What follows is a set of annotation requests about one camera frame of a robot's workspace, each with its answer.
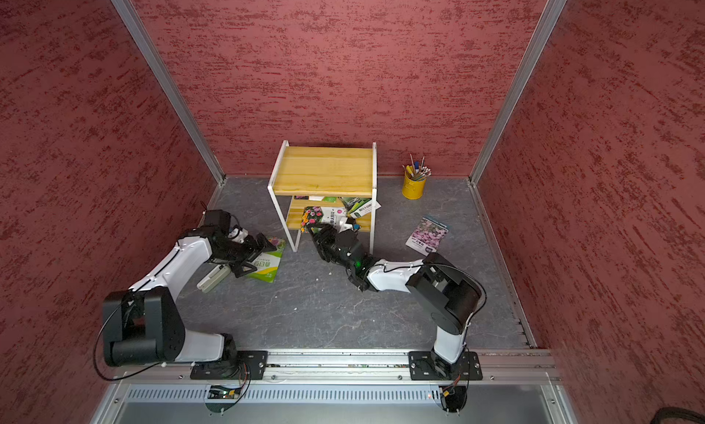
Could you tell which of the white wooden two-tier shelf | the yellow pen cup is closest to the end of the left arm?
the white wooden two-tier shelf

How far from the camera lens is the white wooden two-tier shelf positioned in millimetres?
739

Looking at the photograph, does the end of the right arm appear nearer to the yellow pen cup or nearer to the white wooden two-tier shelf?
the white wooden two-tier shelf
